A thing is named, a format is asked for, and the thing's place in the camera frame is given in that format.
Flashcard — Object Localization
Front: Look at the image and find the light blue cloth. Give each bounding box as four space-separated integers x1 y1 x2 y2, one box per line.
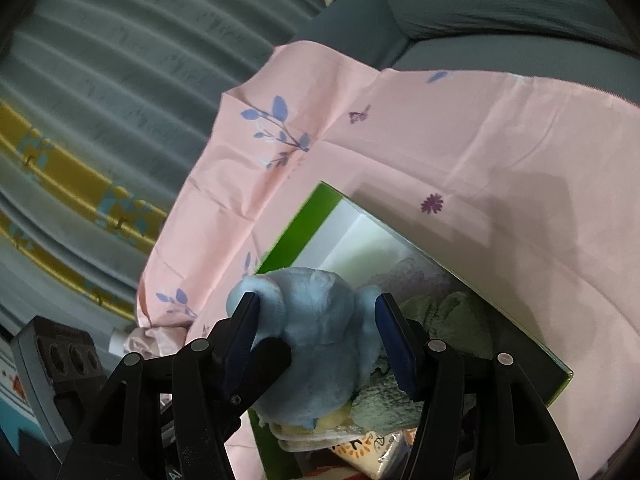
226 267 388 431

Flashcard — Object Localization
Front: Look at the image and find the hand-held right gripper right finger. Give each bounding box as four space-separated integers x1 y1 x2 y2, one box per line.
374 292 581 480

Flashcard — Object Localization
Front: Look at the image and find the green towel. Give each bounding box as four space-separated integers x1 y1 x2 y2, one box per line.
350 291 498 433

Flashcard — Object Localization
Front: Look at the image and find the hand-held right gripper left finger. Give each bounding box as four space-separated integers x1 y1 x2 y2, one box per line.
57 291 261 480

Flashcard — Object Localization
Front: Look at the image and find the cream yellow towel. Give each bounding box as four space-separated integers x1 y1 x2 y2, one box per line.
257 400 371 453

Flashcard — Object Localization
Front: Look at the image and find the pink printed tablecloth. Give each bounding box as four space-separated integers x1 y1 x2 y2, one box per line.
135 40 640 480

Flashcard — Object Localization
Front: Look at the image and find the lavender mesh bath sponge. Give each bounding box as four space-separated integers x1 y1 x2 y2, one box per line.
370 257 461 301

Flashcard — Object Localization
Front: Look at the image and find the crumpled beige bedsheet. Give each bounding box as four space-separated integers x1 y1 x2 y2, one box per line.
122 325 193 361

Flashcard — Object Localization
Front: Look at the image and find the grey sofa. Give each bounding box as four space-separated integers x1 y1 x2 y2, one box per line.
310 0 640 111

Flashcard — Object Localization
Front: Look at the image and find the grey green curtain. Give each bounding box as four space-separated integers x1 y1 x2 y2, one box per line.
0 0 346 341

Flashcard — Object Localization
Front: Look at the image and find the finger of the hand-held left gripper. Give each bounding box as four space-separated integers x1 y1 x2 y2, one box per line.
227 336 292 442

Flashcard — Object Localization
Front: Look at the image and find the tissue packet with tree print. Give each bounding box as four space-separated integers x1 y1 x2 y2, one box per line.
327 430 418 478

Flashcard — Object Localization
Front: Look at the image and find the green cardboard box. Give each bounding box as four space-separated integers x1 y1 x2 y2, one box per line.
247 181 575 480

